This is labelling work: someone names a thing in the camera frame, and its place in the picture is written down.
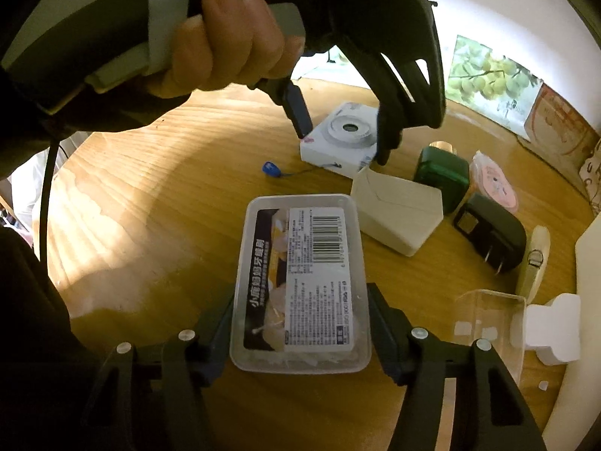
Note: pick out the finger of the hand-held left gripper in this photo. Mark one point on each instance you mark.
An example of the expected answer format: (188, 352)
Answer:
(387, 143)
(298, 108)

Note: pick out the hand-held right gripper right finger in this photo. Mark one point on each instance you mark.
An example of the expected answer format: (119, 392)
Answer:
(382, 333)

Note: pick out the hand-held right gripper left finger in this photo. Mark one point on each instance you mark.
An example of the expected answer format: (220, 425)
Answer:
(220, 333)

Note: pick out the white camera box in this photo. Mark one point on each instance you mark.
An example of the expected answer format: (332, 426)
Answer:
(328, 143)

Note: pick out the clear plastic floss pick box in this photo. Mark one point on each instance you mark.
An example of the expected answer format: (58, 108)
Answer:
(305, 286)

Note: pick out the black power adapter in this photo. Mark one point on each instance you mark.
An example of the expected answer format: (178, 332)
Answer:
(497, 230)

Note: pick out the white storage bin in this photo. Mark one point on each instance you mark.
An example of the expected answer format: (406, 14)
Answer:
(589, 282)

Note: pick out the person's left hand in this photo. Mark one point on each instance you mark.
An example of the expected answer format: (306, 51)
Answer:
(230, 47)

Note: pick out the green bottle with gold cap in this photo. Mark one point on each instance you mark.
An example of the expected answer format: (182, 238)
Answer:
(441, 174)

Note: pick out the beige envelope-shaped box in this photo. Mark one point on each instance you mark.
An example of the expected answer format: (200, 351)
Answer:
(399, 211)

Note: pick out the clear plastic case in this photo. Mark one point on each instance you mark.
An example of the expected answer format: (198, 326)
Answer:
(488, 310)

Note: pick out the pink correction tape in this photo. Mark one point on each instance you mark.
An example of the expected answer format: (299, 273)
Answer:
(493, 183)

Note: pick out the grape print cardboard box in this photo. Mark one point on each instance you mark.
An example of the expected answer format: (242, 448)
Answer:
(479, 75)

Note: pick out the brown cardboard box red print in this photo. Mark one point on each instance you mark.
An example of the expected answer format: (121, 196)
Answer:
(558, 122)

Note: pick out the white foam piece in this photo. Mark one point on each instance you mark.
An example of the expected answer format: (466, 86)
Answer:
(558, 329)

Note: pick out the person's dark clothing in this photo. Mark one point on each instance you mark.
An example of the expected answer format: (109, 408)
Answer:
(33, 338)

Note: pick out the beige bag with line drawings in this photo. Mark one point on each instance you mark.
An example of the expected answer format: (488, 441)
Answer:
(592, 169)

